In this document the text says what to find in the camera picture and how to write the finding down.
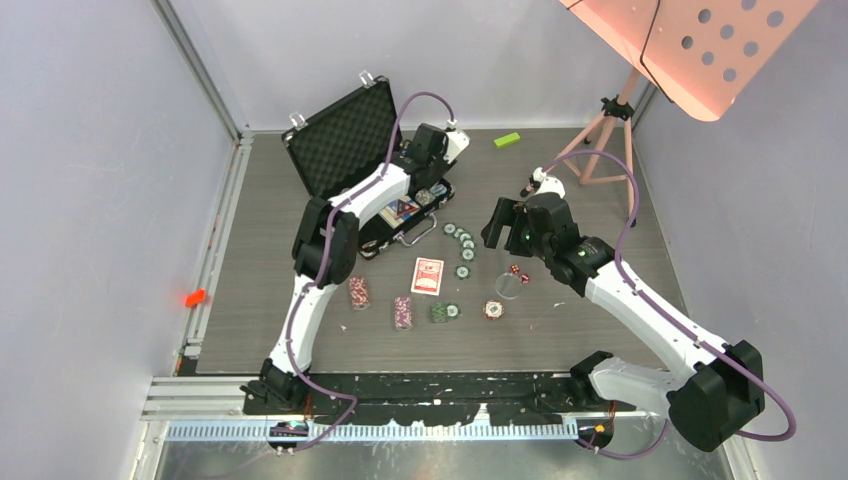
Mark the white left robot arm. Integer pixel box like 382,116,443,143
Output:
258,124,470,414

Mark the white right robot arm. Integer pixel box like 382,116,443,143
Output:
481,193,765,452

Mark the black poker set case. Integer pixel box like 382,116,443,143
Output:
281,71,455,260

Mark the grey chip row in case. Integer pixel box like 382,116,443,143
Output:
414,189,437,207

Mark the card deck in case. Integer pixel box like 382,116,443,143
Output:
379,196,421,229

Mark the clear dealer button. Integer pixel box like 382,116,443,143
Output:
495,272,524,300

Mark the green block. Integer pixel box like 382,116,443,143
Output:
493,132,521,149

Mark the green 20 chip lone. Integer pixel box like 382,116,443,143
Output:
455,265,471,280

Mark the red 100 chip stack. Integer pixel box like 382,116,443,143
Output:
483,300,505,320

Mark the red playing card box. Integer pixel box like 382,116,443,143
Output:
410,257,444,296

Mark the green 20 chip beside stack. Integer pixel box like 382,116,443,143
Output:
445,303,461,319

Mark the green chip stack lying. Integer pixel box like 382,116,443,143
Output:
430,302,450,323

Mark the pink tripod stand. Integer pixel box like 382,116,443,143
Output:
559,67,641,215

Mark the purple white chip roll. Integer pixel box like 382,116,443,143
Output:
393,296,413,331

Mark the red white chip roll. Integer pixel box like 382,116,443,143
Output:
349,276,370,311

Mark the pink perforated panel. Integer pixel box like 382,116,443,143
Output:
564,0,817,122

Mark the orange clip on rail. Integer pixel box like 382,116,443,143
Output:
184,289,206,308

